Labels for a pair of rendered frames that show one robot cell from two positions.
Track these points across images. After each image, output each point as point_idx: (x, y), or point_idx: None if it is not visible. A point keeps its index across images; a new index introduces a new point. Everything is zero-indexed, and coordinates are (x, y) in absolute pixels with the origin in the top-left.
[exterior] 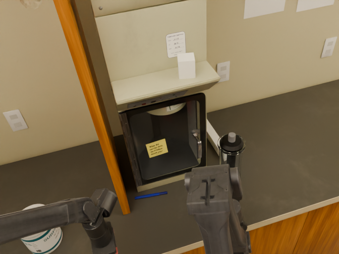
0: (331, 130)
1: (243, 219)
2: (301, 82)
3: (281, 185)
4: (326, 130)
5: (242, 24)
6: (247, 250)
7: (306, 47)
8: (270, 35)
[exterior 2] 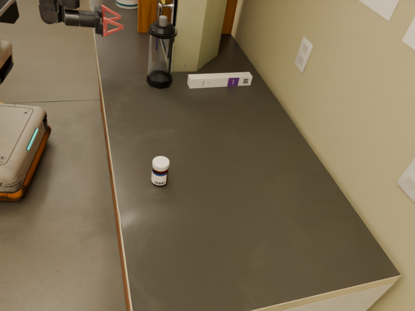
0: (230, 189)
1: (70, 16)
2: (358, 193)
3: (139, 111)
4: (231, 183)
5: (343, 0)
6: (39, 5)
7: (388, 132)
8: (359, 52)
